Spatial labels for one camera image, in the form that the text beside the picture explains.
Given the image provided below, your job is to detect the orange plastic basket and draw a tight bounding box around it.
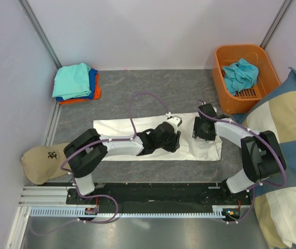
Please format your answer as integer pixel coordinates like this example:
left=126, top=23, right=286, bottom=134
left=212, top=44, right=280, bottom=115

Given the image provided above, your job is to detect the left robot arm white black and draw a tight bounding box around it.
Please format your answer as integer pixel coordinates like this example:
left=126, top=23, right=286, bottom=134
left=63, top=121, right=181, bottom=204

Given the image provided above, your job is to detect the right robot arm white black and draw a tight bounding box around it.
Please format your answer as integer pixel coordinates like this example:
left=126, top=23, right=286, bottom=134
left=192, top=102, right=287, bottom=204

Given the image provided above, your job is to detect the left aluminium corner post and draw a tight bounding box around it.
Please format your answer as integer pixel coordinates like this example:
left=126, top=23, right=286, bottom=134
left=18, top=0, right=62, bottom=69

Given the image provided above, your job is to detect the white printed t shirt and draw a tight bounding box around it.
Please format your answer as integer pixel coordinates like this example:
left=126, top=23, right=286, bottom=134
left=93, top=113, right=222, bottom=161

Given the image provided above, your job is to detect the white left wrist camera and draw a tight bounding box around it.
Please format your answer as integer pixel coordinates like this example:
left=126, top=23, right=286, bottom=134
left=166, top=112, right=182, bottom=133

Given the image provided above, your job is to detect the right aluminium corner post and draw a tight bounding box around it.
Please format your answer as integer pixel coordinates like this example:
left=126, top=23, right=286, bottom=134
left=260, top=0, right=294, bottom=50

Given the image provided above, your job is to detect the folded mint green t shirt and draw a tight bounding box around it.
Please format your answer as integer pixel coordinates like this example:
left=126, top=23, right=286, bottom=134
left=52, top=63, right=91, bottom=100

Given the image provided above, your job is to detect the folded orange t shirt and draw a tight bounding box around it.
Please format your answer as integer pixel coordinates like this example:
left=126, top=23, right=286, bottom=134
left=58, top=73, right=101, bottom=104

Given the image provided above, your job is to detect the slotted white cable duct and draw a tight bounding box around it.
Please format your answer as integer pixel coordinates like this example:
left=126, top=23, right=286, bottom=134
left=30, top=206, right=240, bottom=219

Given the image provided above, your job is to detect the blue beige checked pillow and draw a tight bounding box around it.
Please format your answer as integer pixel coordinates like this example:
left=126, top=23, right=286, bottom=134
left=234, top=68, right=296, bottom=248

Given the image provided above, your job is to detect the crumpled teal t shirt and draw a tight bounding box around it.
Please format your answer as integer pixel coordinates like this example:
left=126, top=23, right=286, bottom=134
left=222, top=58, right=259, bottom=96

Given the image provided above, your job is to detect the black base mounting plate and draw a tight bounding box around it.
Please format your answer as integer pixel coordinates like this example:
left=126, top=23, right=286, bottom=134
left=66, top=183, right=251, bottom=215

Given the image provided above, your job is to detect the folded blue t shirt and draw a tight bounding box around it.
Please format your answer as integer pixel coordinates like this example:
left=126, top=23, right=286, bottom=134
left=56, top=68, right=98, bottom=102

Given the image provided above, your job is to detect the aluminium corner post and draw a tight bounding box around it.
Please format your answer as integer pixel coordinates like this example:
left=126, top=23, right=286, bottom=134
left=260, top=0, right=294, bottom=50
left=18, top=0, right=62, bottom=69

